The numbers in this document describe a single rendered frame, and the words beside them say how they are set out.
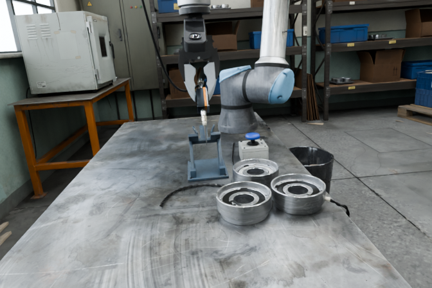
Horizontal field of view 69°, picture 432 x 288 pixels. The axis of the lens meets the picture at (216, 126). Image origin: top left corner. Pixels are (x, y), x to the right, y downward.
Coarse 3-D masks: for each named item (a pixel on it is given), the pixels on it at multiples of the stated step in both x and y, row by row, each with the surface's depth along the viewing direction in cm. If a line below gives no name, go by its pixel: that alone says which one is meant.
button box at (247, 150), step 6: (240, 144) 86; (246, 144) 86; (252, 144) 85; (258, 144) 85; (264, 144) 85; (240, 150) 86; (246, 150) 83; (252, 150) 83; (258, 150) 83; (264, 150) 83; (240, 156) 87; (246, 156) 83; (252, 156) 83; (258, 156) 83; (264, 156) 83
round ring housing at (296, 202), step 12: (276, 180) 65; (288, 180) 66; (300, 180) 66; (312, 180) 65; (276, 192) 59; (288, 192) 61; (300, 192) 64; (324, 192) 59; (276, 204) 61; (288, 204) 58; (300, 204) 57; (312, 204) 57
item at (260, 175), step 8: (248, 160) 76; (256, 160) 76; (264, 160) 76; (240, 168) 74; (248, 168) 74; (256, 168) 74; (264, 168) 73; (272, 168) 73; (240, 176) 68; (248, 176) 67; (256, 176) 67; (264, 176) 67; (272, 176) 68; (264, 184) 67
